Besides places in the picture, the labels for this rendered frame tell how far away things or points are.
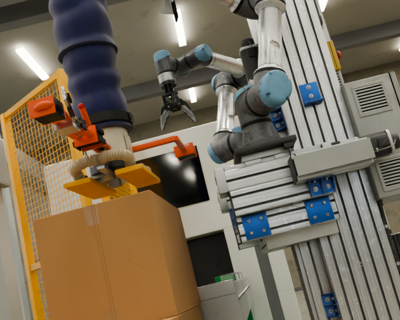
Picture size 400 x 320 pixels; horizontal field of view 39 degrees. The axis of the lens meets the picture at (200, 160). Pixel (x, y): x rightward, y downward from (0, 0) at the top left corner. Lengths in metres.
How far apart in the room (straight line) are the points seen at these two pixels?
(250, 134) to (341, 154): 0.34
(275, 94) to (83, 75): 0.74
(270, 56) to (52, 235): 0.96
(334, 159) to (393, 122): 0.44
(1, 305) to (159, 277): 1.77
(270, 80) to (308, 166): 0.32
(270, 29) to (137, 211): 0.81
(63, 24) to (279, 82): 0.88
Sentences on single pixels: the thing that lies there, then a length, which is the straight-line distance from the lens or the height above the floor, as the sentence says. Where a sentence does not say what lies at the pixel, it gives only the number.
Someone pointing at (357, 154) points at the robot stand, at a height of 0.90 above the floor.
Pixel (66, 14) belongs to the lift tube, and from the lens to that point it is 2.30.
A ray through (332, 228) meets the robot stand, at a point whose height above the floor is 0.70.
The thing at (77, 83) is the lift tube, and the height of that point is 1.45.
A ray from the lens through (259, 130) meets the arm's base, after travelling 2.01.
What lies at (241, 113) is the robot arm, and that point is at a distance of 2.06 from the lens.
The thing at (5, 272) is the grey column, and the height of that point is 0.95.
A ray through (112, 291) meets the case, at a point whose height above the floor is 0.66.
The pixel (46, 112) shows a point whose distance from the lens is 1.58.
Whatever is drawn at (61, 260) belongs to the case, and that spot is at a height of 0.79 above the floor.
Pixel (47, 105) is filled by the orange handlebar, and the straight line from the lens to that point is 1.57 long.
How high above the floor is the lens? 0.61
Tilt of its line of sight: 12 degrees up
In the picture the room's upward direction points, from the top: 14 degrees counter-clockwise
